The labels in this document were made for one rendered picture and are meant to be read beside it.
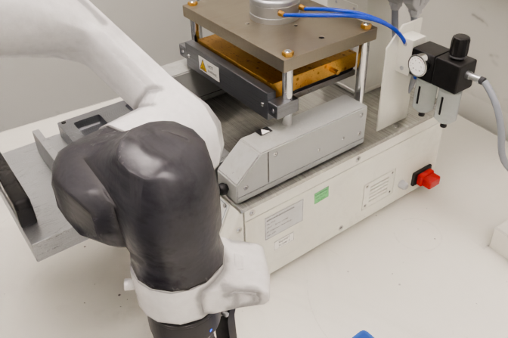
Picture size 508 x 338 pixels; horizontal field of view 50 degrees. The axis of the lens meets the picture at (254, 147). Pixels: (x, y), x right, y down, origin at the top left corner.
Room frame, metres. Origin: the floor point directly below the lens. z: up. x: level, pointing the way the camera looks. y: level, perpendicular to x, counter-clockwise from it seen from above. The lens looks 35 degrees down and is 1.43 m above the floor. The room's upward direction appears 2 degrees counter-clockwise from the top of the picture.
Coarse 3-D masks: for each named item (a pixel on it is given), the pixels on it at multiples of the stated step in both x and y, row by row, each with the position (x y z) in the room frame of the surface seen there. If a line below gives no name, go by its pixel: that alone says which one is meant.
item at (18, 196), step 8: (0, 152) 0.62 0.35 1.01; (0, 160) 0.59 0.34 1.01; (0, 168) 0.58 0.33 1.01; (8, 168) 0.58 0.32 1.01; (0, 176) 0.56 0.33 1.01; (8, 176) 0.56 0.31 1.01; (0, 184) 0.55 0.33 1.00; (8, 184) 0.54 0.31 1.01; (16, 184) 0.54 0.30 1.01; (8, 192) 0.53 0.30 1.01; (16, 192) 0.52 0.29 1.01; (24, 192) 0.53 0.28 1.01; (16, 200) 0.51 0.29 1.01; (24, 200) 0.51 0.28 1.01; (16, 208) 0.50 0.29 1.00; (24, 208) 0.51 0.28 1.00; (32, 208) 0.51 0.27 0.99; (24, 216) 0.51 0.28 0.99; (32, 216) 0.51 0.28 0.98; (24, 224) 0.50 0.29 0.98; (32, 224) 0.51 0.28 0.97
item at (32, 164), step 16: (32, 144) 0.69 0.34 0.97; (48, 144) 0.63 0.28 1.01; (64, 144) 0.69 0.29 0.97; (16, 160) 0.65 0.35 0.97; (32, 160) 0.65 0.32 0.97; (48, 160) 0.62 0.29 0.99; (16, 176) 0.61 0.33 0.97; (32, 176) 0.61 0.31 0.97; (48, 176) 0.61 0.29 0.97; (0, 192) 0.59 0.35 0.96; (32, 192) 0.57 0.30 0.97; (48, 192) 0.57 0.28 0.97; (48, 208) 0.54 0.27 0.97; (48, 224) 0.51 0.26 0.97; (64, 224) 0.51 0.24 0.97; (32, 240) 0.48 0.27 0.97; (48, 240) 0.48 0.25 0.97; (64, 240) 0.49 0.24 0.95; (80, 240) 0.51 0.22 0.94; (48, 256) 0.48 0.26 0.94
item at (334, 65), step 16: (208, 48) 0.83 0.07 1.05; (224, 48) 0.82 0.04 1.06; (240, 64) 0.76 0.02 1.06; (256, 64) 0.76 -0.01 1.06; (320, 64) 0.75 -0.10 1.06; (336, 64) 0.77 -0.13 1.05; (352, 64) 0.79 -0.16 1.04; (272, 80) 0.71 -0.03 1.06; (304, 80) 0.73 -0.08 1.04; (320, 80) 0.75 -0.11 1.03; (336, 80) 0.77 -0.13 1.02
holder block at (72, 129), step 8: (112, 104) 0.76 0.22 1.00; (120, 104) 0.76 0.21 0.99; (128, 104) 0.76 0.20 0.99; (88, 112) 0.74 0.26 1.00; (96, 112) 0.74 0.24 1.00; (104, 112) 0.74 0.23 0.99; (112, 112) 0.74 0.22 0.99; (120, 112) 0.73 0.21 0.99; (128, 112) 0.73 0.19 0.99; (64, 120) 0.71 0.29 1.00; (72, 120) 0.71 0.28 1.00; (80, 120) 0.71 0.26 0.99; (88, 120) 0.72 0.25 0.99; (96, 120) 0.73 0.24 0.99; (104, 120) 0.71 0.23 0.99; (112, 120) 0.71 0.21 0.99; (64, 128) 0.69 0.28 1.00; (72, 128) 0.69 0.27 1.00; (80, 128) 0.71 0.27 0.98; (88, 128) 0.71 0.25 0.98; (96, 128) 0.71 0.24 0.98; (64, 136) 0.69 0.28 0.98; (72, 136) 0.67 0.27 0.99; (80, 136) 0.67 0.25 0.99
